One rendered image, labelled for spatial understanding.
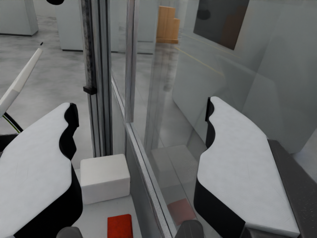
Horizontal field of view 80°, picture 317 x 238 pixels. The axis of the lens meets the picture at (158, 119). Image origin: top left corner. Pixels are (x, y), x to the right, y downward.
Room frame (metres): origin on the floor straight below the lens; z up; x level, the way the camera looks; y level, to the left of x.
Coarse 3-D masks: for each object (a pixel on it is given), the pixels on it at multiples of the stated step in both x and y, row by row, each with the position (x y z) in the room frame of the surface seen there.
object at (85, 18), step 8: (88, 8) 0.67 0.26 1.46; (88, 16) 0.67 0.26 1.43; (88, 24) 0.67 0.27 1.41; (88, 32) 0.66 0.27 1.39; (88, 40) 0.66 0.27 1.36; (88, 48) 0.66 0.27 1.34; (88, 56) 0.66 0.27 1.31; (88, 64) 0.66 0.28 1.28; (88, 72) 0.67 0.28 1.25; (88, 80) 0.67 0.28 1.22; (88, 88) 0.65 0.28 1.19; (96, 88) 0.66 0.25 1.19
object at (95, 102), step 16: (80, 0) 0.69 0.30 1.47; (96, 0) 0.66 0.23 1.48; (80, 16) 0.69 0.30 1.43; (96, 16) 0.66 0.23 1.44; (96, 32) 0.65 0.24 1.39; (96, 48) 0.66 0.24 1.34; (96, 64) 0.66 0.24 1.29; (96, 80) 0.66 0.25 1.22; (96, 96) 0.67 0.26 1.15; (96, 112) 0.67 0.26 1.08; (96, 128) 0.67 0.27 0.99; (96, 144) 0.68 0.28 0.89; (112, 144) 0.70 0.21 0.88
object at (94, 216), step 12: (84, 204) 0.39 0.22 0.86; (96, 204) 0.40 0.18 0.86; (108, 204) 0.41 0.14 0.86; (120, 204) 0.41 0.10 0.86; (132, 204) 0.42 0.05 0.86; (84, 216) 0.35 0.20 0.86; (96, 216) 0.36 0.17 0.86; (108, 216) 0.36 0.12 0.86; (132, 216) 0.37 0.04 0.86; (84, 228) 0.32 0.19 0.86; (96, 228) 0.32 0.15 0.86
